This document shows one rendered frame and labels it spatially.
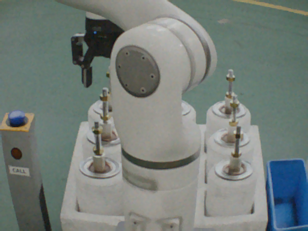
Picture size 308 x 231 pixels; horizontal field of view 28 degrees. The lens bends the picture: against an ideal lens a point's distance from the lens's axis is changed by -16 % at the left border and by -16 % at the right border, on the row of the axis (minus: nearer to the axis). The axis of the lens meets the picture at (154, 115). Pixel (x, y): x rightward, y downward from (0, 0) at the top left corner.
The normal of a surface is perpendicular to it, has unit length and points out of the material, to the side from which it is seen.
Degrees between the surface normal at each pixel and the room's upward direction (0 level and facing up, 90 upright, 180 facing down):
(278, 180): 88
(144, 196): 90
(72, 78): 0
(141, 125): 90
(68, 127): 0
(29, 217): 90
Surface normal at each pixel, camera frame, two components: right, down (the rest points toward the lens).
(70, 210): 0.00, -0.89
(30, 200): -0.04, 0.45
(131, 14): -0.32, 0.55
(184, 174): 0.61, 0.36
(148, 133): -0.48, 0.40
